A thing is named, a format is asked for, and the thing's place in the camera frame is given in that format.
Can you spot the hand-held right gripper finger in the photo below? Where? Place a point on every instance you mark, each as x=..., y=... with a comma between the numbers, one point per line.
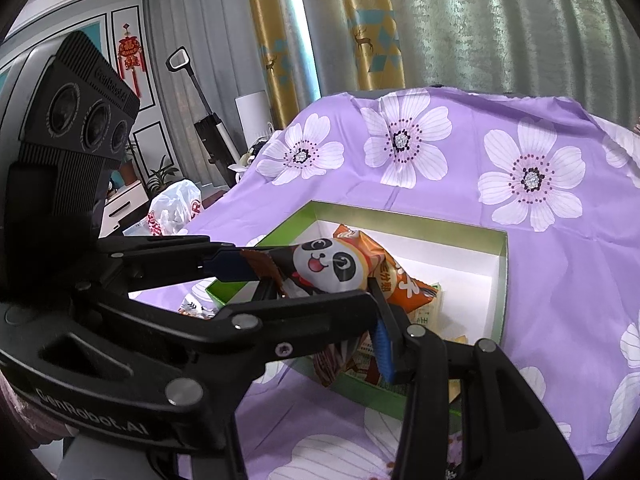
x=386, y=355

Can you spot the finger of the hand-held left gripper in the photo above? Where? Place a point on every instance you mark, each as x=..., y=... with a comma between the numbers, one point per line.
x=235, y=265
x=300, y=320

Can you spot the beige cracker packet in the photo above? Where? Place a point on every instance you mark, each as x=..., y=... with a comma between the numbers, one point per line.
x=427, y=312

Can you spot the panda print snack packet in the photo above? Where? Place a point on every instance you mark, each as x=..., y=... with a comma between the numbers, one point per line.
x=325, y=265

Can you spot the green cardboard box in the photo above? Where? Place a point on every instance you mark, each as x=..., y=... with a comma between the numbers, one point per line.
x=450, y=260

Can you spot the white low cabinet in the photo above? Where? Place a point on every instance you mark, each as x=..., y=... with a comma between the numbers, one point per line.
x=125, y=205

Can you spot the potted plant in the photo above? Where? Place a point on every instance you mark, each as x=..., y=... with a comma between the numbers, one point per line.
x=131, y=165
x=162, y=175

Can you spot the white red plastic bag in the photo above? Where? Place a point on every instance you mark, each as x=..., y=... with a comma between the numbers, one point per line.
x=170, y=210

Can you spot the black white upright vacuum cleaner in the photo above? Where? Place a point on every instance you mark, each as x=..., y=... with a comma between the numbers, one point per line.
x=212, y=145

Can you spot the white rectangular panel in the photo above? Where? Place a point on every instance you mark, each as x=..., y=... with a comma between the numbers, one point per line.
x=252, y=115

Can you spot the purple floral cloth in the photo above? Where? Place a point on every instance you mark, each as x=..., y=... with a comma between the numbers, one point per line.
x=450, y=185

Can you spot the plain grey curtain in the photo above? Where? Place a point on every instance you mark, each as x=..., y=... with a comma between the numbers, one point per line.
x=210, y=35

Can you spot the gold deer print curtain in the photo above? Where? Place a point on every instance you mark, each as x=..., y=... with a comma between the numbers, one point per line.
x=370, y=20
x=272, y=35

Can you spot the shimmering grey curtain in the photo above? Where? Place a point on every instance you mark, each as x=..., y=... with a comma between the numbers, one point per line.
x=500, y=25

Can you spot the red knot wall decoration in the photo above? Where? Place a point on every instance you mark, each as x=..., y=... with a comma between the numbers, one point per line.
x=131, y=55

